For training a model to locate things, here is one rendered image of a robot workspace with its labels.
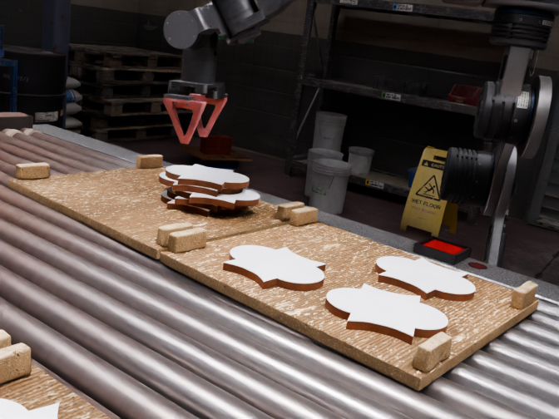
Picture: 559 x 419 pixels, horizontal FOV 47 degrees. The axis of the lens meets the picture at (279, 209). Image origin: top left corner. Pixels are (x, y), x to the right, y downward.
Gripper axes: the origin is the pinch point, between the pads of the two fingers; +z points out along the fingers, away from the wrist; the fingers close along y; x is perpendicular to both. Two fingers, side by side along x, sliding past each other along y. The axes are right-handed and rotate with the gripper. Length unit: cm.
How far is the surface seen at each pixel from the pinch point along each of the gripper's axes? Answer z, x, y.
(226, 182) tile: 6.9, -7.1, -2.4
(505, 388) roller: 16, -50, -39
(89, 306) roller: 15.4, -2.4, -40.2
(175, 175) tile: 6.8, 1.9, -3.3
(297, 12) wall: -48, 88, 533
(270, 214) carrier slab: 12.9, -13.9, 3.8
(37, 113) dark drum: 48, 226, 310
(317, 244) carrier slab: 13.4, -24.3, -8.0
